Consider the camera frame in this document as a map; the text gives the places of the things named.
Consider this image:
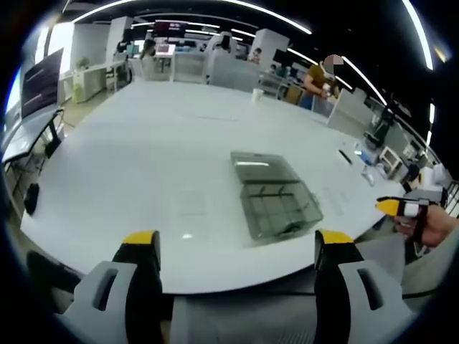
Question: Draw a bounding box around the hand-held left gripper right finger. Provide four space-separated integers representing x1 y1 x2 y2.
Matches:
313 229 417 344

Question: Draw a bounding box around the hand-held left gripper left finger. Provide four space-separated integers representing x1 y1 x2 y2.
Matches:
53 230 163 344

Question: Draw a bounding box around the grey transparent guide fixture box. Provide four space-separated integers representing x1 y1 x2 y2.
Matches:
229 150 324 242

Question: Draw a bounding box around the person's right hand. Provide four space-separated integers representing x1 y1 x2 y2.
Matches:
393 206 459 249

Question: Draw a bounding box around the small white cabinet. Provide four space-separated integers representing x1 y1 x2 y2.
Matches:
379 145 405 177

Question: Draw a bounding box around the black office chair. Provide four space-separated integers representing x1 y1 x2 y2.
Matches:
363 118 394 148

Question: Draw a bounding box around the small black object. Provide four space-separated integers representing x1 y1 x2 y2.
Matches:
23 183 40 216

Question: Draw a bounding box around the grey side desk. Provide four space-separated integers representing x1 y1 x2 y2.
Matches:
1 108 66 164

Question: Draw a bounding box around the white counter shelf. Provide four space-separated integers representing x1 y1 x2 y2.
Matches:
70 59 127 104

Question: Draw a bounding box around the large dark monitor screen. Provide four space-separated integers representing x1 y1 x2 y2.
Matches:
20 47 65 120

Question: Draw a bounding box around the pink monitor screen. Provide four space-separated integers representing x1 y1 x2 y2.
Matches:
155 43 177 58

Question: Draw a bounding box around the red wall screen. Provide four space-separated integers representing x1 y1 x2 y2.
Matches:
153 19 188 37

